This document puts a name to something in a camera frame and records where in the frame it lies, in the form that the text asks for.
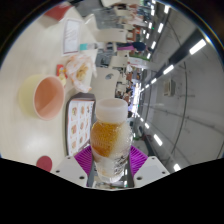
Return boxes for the clear plastic snack bag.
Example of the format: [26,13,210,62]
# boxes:
[64,53,98,94]

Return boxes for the dark food tray menu liner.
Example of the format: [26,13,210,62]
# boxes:
[64,93,98,158]

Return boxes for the white framed paper sheet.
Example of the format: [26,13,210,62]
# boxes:
[61,17,84,56]

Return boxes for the clear tea bottle white cap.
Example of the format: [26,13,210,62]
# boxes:
[89,97,134,184]

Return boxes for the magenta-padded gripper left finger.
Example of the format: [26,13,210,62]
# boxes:
[50,144,97,188]

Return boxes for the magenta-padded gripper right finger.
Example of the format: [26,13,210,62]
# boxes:
[126,145,171,188]

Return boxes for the group of ceiling lights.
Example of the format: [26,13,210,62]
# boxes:
[133,0,208,173]

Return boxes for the person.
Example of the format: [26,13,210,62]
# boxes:
[116,41,148,53]

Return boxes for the group of beige chairs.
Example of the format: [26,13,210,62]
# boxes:
[83,0,154,104]

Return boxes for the yellow cup pink inside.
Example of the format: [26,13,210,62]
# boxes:
[18,73,67,122]

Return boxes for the flat round red coaster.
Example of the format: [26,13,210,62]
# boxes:
[35,155,53,173]

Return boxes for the small red yellow packet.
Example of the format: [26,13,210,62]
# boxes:
[55,64,68,86]

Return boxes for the ceiling air conditioner unit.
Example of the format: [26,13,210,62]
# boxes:
[162,79,176,98]

